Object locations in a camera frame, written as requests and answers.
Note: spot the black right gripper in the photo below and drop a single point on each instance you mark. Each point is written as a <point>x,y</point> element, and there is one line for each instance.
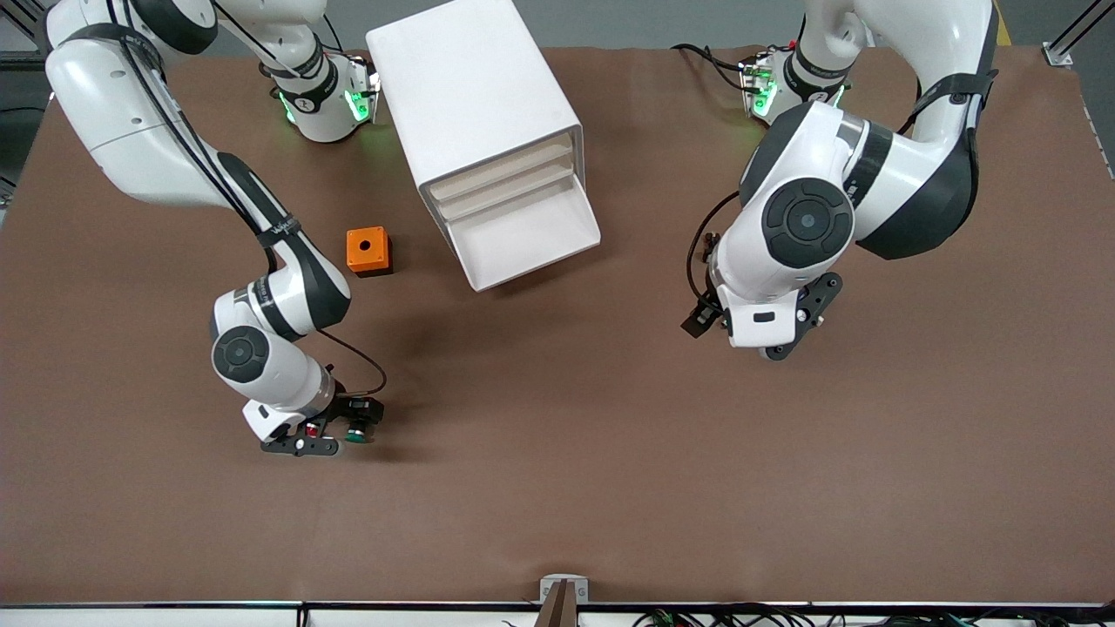
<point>350,407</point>

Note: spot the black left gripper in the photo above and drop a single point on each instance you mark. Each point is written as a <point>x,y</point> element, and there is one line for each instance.
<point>704,313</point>

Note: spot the green mushroom push button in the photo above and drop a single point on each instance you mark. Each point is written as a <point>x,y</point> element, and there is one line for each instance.
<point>356,434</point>

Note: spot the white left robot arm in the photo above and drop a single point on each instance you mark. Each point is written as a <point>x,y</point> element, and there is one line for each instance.
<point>810,144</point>

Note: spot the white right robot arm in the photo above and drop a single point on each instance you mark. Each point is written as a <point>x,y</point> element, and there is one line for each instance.
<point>131,113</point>

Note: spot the white plastic drawer cabinet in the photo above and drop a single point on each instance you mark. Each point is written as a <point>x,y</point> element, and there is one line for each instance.
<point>470,78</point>

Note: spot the brown table mat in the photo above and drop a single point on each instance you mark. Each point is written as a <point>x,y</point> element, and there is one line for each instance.
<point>557,488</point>

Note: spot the grey base connector box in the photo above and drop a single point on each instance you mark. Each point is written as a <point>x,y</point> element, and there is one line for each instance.
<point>756,87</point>
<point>364,96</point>

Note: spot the orange push-button enclosure box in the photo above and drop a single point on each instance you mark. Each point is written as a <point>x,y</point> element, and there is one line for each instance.
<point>366,248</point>

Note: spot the grey bracket with brown post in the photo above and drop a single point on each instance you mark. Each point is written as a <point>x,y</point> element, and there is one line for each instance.
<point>564,596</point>

